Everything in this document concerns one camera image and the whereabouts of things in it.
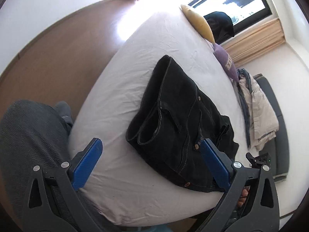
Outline person's right hand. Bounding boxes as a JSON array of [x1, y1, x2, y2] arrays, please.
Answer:
[[237, 186, 250, 208]]

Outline purple patterned pillow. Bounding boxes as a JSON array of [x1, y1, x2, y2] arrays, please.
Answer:
[[213, 43, 239, 83]]

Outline black framed window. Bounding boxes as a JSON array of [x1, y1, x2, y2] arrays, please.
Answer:
[[188, 0, 272, 34]]

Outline person's grey trousered leg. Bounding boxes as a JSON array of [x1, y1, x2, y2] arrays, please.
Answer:
[[0, 98, 116, 232]]

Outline dark grey bed headboard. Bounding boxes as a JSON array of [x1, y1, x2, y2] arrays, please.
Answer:
[[253, 73, 290, 182]]

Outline black denim pants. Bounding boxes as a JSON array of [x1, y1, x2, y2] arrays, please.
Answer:
[[126, 55, 239, 193]]

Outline white bed mattress sheet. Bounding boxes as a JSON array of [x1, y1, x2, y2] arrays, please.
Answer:
[[69, 9, 247, 227]]

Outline yellow pillow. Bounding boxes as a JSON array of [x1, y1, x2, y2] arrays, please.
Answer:
[[181, 5, 215, 44]]

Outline beige grey folded duvet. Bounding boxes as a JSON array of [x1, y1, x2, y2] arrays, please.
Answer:
[[236, 69, 279, 152]]

